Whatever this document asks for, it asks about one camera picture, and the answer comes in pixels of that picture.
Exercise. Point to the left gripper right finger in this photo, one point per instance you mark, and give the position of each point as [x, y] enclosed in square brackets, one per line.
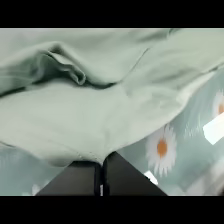
[128, 180]

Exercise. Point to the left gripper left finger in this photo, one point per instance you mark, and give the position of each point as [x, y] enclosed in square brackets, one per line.
[75, 181]

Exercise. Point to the pale green T-shirt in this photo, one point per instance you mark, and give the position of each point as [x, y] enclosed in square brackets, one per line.
[86, 106]

